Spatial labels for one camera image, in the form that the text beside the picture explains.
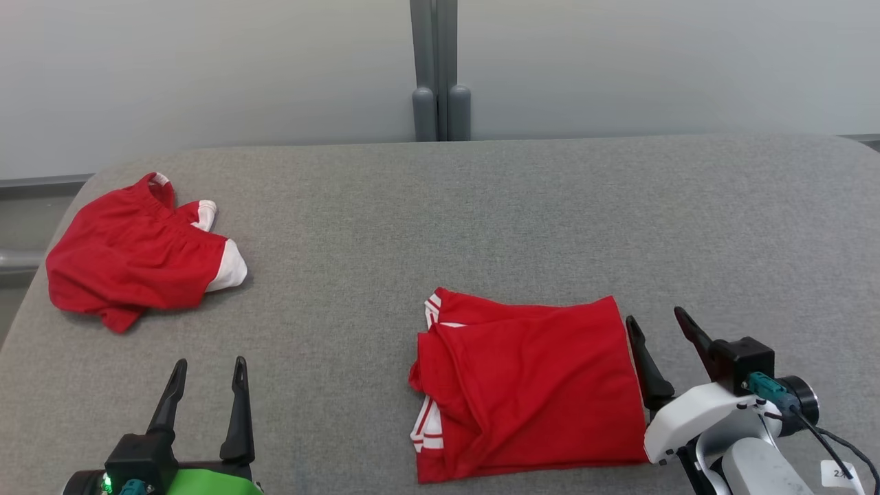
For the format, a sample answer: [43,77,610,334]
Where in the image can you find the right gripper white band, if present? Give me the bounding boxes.
[626,307,778,465]

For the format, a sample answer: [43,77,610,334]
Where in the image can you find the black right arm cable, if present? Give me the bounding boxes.
[791,406,880,495]

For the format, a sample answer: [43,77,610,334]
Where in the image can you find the grey horizontal metal bar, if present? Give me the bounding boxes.
[0,246,47,274]

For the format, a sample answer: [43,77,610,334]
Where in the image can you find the red shorts with white trim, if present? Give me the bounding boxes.
[45,172,248,334]

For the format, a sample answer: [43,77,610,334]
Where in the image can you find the white cable label tag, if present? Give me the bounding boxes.
[820,459,866,494]

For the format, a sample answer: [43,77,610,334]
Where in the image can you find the red jersey with striped trim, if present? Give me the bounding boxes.
[408,287,650,484]

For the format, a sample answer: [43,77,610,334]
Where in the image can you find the grey metal partition post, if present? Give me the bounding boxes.
[410,0,472,142]

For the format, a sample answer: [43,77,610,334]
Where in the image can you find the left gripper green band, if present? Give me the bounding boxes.
[147,355,266,495]

